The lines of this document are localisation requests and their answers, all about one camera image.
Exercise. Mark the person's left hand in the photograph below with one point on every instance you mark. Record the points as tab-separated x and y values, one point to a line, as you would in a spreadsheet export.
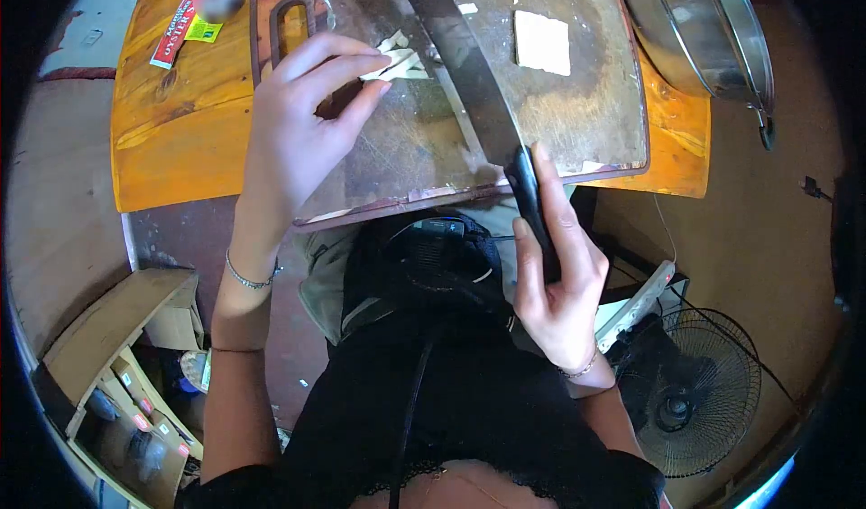
291	144

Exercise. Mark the person's right hand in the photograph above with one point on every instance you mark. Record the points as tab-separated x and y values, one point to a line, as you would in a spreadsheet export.
565	286

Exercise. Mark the person's right index finger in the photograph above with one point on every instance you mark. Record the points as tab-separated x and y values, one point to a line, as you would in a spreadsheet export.
558	198

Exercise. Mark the person's left index finger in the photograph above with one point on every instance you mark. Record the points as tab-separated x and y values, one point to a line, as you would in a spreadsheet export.
331	49

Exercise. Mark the person's left ring finger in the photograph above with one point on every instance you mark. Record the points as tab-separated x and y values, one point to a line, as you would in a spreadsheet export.
362	106

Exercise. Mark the person's left middle finger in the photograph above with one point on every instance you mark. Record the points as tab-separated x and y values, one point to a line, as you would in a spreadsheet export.
338	73

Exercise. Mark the person's right thumb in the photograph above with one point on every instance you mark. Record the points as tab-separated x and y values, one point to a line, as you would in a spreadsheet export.
529	259

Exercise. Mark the white cut strips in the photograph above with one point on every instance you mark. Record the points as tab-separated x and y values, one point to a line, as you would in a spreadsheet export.
399	62

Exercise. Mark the worn brown cutting board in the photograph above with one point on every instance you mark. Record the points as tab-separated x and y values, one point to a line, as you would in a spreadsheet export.
473	96

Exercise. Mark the white power strip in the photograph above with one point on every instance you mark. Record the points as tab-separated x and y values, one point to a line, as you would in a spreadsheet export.
636	306

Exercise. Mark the person's body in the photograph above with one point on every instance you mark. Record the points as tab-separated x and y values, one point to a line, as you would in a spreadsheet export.
446	374

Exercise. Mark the red yellow sauce packet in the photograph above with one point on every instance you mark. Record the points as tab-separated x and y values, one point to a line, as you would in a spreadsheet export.
189	15

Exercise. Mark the white square slice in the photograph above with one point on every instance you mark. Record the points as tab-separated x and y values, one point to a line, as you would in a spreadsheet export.
541	42

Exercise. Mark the orange wooden table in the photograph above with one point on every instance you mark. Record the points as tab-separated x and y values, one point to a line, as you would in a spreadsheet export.
182	110

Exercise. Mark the black floor fan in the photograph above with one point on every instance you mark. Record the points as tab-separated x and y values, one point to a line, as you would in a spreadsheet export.
683	394

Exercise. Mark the large metal bowl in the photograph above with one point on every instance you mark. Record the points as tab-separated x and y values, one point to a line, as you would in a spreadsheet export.
703	35

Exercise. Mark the cardboard box of bottles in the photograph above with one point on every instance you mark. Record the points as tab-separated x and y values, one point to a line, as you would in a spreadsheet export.
122	380

